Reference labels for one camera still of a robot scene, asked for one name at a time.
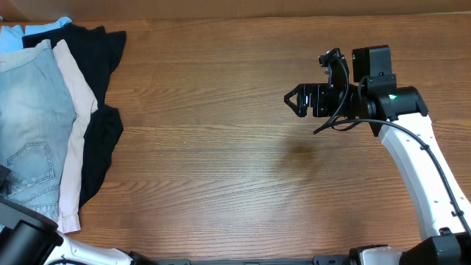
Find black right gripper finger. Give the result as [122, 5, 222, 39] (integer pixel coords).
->
[284, 96, 307, 117]
[284, 84, 305, 100]

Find light blue denim shorts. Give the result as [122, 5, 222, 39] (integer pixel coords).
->
[1, 40, 76, 220]

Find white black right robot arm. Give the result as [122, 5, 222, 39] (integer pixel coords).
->
[284, 45, 470, 264]

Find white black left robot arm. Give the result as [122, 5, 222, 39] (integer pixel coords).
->
[1, 197, 154, 265]

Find black garment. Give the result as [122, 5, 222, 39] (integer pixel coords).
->
[22, 24, 127, 207]

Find beige shorts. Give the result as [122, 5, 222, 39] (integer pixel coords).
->
[53, 40, 98, 233]

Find light blue shirt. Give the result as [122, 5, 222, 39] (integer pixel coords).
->
[1, 17, 73, 54]

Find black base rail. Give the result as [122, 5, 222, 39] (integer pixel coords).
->
[155, 255, 347, 265]

